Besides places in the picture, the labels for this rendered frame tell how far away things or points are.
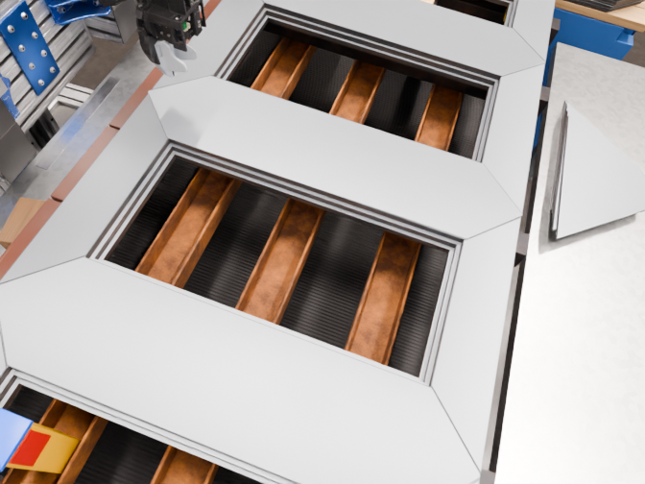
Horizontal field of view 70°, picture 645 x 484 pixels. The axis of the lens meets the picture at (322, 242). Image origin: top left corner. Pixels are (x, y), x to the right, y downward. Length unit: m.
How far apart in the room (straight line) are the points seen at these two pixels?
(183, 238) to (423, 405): 0.56
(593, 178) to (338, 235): 0.57
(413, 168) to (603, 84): 0.69
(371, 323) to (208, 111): 0.51
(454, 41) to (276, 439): 0.92
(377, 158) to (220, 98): 0.33
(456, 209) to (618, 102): 0.67
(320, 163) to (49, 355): 0.52
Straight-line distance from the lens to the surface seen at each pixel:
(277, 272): 0.93
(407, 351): 1.05
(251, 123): 0.92
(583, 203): 1.08
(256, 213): 1.15
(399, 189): 0.85
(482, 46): 1.20
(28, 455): 0.75
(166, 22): 0.81
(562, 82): 1.39
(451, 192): 0.88
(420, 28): 1.20
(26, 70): 1.21
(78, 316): 0.77
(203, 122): 0.93
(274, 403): 0.68
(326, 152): 0.88
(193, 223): 1.00
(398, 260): 0.97
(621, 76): 1.50
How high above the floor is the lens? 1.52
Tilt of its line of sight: 60 degrees down
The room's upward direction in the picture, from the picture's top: 11 degrees clockwise
